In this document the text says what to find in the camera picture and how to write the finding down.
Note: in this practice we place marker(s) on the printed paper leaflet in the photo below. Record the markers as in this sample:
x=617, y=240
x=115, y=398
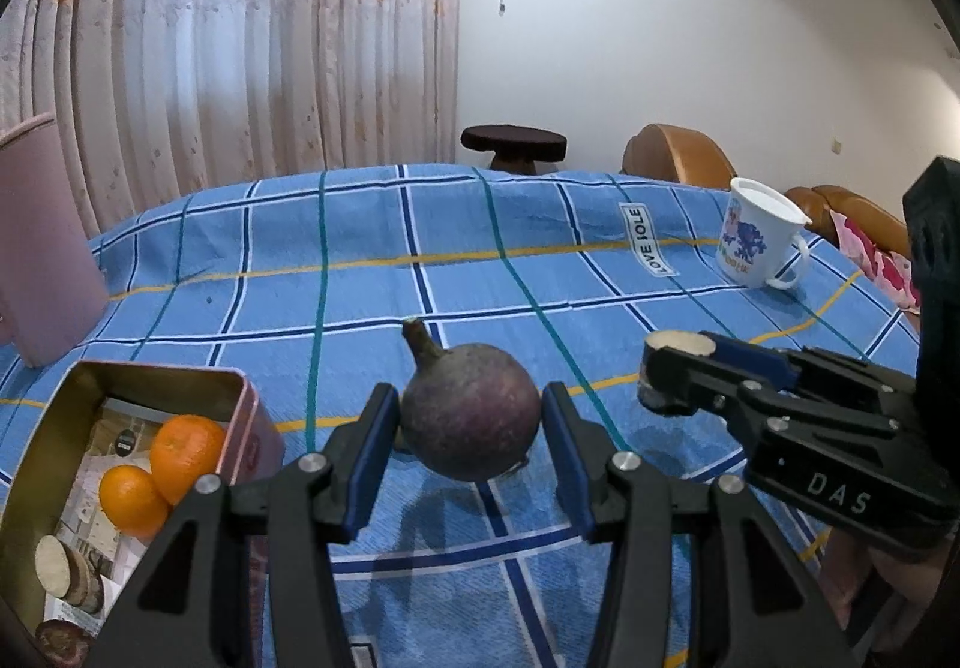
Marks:
x=82, y=488

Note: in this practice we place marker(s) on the large orange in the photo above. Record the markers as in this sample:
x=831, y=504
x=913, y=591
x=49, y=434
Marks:
x=187, y=450

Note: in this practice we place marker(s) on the blue checked tablecloth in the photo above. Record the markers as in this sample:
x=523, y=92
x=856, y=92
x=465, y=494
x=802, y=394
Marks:
x=300, y=248

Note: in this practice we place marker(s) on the pink tin box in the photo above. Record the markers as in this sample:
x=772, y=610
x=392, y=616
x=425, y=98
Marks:
x=150, y=391

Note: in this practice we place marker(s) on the small orange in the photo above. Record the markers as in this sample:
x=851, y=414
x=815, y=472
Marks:
x=127, y=495

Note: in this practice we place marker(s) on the cut yam piece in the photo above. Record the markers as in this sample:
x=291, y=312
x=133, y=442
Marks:
x=679, y=340
x=56, y=563

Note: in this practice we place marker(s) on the dark round stool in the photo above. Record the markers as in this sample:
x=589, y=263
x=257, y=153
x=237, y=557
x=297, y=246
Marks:
x=514, y=139

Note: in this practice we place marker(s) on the white mug with blue print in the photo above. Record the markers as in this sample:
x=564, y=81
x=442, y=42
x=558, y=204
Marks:
x=757, y=248

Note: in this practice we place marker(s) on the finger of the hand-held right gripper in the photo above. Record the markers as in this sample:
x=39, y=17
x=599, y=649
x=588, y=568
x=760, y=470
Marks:
x=697, y=379
x=750, y=357

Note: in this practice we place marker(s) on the person's right hand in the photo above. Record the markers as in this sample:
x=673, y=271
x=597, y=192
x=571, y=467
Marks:
x=847, y=563

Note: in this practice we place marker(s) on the dark brown mangosteen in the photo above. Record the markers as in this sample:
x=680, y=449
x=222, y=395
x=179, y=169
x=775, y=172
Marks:
x=64, y=638

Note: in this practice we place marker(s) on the pink floral cloth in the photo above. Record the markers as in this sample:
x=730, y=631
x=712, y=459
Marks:
x=877, y=256

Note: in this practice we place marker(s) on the brown leather sofa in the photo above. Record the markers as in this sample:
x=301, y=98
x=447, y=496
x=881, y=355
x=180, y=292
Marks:
x=675, y=154

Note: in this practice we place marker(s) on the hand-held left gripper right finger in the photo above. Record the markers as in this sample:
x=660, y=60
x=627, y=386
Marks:
x=570, y=458

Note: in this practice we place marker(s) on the pink electric kettle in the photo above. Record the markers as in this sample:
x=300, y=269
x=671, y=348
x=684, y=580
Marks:
x=45, y=248

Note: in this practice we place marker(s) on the white floral curtain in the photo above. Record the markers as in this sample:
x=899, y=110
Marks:
x=262, y=38

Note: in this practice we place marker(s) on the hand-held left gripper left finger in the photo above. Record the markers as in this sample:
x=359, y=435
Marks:
x=371, y=458

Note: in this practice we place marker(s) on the purple round turnip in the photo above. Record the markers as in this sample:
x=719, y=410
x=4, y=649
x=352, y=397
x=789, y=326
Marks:
x=469, y=413

